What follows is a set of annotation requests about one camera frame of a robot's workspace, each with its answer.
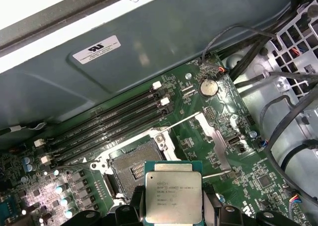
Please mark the silver drive cage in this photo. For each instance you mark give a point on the silver drive cage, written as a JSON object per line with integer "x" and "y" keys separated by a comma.
{"x": 278, "y": 87}

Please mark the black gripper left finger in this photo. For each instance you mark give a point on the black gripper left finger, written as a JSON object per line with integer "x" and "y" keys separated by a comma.
{"x": 137, "y": 211}

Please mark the round coin cell battery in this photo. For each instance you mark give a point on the round coin cell battery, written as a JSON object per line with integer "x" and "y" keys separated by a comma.
{"x": 209, "y": 87}

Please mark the green motherboard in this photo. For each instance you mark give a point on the green motherboard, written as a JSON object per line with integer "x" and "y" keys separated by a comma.
{"x": 248, "y": 166}

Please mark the CPU socket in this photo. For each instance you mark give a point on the CPU socket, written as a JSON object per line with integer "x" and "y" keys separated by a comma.
{"x": 134, "y": 159}

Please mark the white case wall label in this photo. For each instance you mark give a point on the white case wall label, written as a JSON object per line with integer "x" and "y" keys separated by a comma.
{"x": 97, "y": 48}

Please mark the silver CPU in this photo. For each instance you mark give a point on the silver CPU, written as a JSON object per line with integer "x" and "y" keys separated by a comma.
{"x": 174, "y": 193}

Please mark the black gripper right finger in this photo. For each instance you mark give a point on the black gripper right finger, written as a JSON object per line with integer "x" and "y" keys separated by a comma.
{"x": 211, "y": 211}

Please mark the black open PC case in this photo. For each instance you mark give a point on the black open PC case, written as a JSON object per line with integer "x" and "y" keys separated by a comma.
{"x": 149, "y": 49}

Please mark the black RAM slot white clips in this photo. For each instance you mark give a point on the black RAM slot white clips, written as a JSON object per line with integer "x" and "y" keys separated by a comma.
{"x": 124, "y": 104}
{"x": 124, "y": 122}

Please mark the metal socket cover frame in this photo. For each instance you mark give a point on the metal socket cover frame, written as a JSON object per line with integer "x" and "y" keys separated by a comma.
{"x": 216, "y": 141}

